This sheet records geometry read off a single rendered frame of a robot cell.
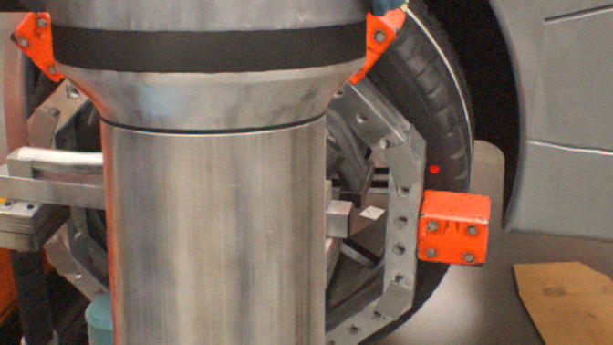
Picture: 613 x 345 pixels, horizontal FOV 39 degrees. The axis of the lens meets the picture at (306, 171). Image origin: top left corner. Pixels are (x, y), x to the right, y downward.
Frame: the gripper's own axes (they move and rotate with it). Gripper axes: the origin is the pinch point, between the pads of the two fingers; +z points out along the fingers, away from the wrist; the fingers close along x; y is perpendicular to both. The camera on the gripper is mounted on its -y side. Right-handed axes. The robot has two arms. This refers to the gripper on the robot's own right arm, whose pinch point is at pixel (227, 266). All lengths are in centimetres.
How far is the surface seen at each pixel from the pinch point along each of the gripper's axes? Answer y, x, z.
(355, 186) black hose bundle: -12.8, -12.6, -7.0
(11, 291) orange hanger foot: 37, -65, 30
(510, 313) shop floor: -79, -146, 50
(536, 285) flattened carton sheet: -89, -156, 44
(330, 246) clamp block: -10.5, -7.2, -1.2
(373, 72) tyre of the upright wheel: -15.4, -31.7, -18.4
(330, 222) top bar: -10.2, -8.1, -3.7
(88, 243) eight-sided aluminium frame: 21, -46, 14
